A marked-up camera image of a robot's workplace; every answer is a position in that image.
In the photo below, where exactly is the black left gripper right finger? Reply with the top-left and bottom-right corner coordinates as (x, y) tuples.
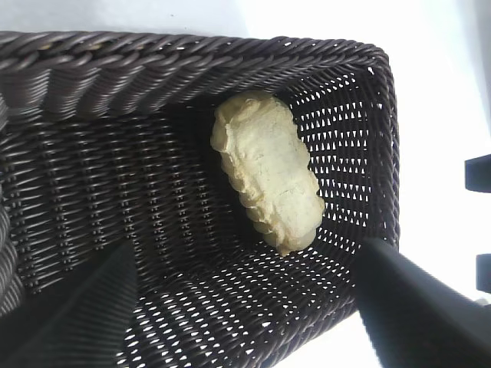
(351, 235), (491, 368)

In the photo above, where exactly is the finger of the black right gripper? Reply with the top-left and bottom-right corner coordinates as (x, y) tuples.
(475, 251), (491, 296)
(464, 153), (491, 192)

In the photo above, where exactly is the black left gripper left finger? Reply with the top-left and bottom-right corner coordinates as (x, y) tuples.
(0, 242), (139, 368)

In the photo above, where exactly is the dark brown wicker basket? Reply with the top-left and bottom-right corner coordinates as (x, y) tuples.
(0, 30), (401, 368)

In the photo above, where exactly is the long twisted bread loaf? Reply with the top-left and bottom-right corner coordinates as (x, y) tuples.
(209, 91), (326, 258)

